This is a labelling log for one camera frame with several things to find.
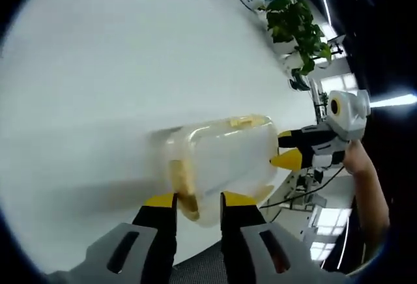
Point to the ceiling light strip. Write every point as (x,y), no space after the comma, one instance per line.
(322,4)
(394,100)

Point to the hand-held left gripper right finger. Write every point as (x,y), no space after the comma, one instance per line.
(241,225)

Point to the white plant pot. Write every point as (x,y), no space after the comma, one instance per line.
(288,57)

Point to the green potted plant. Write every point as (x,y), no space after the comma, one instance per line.
(293,26)

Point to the clear container with plastic buckle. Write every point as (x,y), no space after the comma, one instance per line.
(228,160)

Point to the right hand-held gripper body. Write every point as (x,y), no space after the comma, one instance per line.
(350,118)

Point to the person's right hand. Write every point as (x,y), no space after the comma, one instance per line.
(355,158)

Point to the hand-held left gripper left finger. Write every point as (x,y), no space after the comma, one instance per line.
(153,232)

